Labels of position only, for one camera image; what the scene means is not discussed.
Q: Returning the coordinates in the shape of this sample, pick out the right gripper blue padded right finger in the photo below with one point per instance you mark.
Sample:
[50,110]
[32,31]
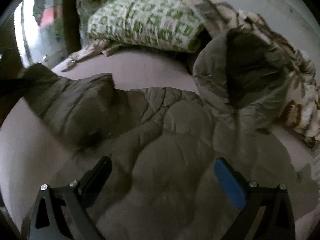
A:
[242,196]

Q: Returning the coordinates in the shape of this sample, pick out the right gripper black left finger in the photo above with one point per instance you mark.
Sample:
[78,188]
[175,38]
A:
[81,195]

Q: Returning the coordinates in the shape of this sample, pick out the olive green quilted puffer coat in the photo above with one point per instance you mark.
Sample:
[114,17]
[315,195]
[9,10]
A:
[163,142]

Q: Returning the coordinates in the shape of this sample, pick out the leaf print blanket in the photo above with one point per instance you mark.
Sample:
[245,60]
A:
[301,112]

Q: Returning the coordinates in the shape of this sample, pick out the stained glass door window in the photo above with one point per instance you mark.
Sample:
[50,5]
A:
[39,32]

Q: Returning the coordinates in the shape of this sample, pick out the green white patterned pillow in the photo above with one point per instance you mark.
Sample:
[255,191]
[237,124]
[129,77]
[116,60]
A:
[160,24]

